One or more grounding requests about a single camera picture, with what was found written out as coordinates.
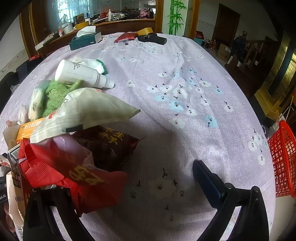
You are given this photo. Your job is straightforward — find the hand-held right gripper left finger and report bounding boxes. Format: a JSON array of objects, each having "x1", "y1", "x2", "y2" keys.
[{"x1": 23, "y1": 187, "x2": 95, "y2": 241}]

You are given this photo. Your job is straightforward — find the dark blue box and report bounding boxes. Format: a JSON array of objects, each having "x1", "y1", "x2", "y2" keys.
[{"x1": 17, "y1": 59, "x2": 44, "y2": 77}]

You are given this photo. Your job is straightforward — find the white printed paper bag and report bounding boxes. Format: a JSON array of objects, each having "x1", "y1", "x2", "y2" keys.
[{"x1": 6, "y1": 171, "x2": 29, "y2": 241}]

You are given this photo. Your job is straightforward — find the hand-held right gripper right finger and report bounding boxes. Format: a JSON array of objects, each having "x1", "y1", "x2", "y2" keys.
[{"x1": 193, "y1": 160, "x2": 277, "y2": 241}]

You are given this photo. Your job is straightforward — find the golden door frame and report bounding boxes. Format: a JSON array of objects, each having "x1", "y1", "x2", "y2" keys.
[{"x1": 254, "y1": 44, "x2": 296, "y2": 121}]

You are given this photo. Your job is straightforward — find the green packet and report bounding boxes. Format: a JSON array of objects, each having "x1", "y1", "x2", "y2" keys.
[{"x1": 42, "y1": 79, "x2": 85, "y2": 117}]

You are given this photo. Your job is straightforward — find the black leather sofa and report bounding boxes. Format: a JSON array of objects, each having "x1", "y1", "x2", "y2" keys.
[{"x1": 0, "y1": 72, "x2": 21, "y2": 93}]

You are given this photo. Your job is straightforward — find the yellow tape roll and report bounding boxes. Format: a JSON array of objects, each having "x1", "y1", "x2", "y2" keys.
[{"x1": 136, "y1": 27, "x2": 154, "y2": 36}]

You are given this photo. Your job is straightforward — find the cardboard box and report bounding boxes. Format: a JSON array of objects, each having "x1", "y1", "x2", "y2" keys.
[{"x1": 217, "y1": 44, "x2": 232, "y2": 62}]

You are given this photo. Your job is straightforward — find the red plastic basket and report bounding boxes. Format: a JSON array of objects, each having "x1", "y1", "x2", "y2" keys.
[{"x1": 267, "y1": 120, "x2": 296, "y2": 198}]

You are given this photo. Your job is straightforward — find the red plastic bag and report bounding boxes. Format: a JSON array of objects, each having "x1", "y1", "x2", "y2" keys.
[{"x1": 18, "y1": 137, "x2": 127, "y2": 217}]

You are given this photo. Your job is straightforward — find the green bamboo wall sticker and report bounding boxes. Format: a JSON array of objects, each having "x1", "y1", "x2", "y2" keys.
[{"x1": 166, "y1": 0, "x2": 188, "y2": 35}]

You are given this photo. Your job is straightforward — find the white plastic bottle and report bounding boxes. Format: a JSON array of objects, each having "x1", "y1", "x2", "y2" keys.
[{"x1": 55, "y1": 59, "x2": 115, "y2": 89}]

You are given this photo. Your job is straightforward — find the black white printed carton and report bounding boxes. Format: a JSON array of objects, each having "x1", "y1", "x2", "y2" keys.
[{"x1": 8, "y1": 145, "x2": 26, "y2": 186}]

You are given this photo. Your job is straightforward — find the purple floral tablecloth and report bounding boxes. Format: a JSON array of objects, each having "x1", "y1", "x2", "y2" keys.
[{"x1": 0, "y1": 32, "x2": 277, "y2": 241}]

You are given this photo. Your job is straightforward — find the white cloth with green edge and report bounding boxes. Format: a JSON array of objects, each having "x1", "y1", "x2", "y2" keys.
[{"x1": 69, "y1": 57, "x2": 109, "y2": 75}]

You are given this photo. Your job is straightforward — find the black plastic device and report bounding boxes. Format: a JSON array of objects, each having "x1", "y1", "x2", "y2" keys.
[{"x1": 137, "y1": 33, "x2": 167, "y2": 45}]

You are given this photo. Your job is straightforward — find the white green snack bag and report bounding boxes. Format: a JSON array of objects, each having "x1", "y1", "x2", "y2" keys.
[{"x1": 30, "y1": 88, "x2": 141, "y2": 144}]

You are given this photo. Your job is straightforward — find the red flat packet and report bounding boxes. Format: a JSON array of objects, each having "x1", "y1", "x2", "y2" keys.
[{"x1": 114, "y1": 32, "x2": 139, "y2": 43}]

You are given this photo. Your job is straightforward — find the white green tissue pack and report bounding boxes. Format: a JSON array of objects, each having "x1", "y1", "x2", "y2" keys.
[{"x1": 28, "y1": 80, "x2": 51, "y2": 120}]

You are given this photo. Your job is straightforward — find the dark wooden door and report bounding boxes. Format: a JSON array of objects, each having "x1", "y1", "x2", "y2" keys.
[{"x1": 211, "y1": 3, "x2": 241, "y2": 49}]

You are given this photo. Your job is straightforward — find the wooden staircase railing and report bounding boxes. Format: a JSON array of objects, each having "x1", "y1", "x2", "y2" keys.
[{"x1": 240, "y1": 30, "x2": 280, "y2": 70}]

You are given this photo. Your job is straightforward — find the orange box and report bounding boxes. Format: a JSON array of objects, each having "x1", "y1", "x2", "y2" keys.
[{"x1": 16, "y1": 118, "x2": 50, "y2": 142}]

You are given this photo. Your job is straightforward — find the dark green tissue box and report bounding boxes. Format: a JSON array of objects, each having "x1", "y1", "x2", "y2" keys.
[{"x1": 69, "y1": 27, "x2": 102, "y2": 51}]

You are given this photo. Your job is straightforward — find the wooden cabinet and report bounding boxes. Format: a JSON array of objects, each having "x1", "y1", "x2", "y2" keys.
[{"x1": 35, "y1": 19, "x2": 156, "y2": 58}]

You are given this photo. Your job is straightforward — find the white translucent plastic bag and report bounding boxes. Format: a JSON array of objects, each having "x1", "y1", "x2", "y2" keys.
[{"x1": 50, "y1": 136, "x2": 97, "y2": 168}]

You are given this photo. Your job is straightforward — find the dark brown snack bag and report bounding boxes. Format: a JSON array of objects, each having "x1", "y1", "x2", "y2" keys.
[{"x1": 74, "y1": 125, "x2": 145, "y2": 172}]

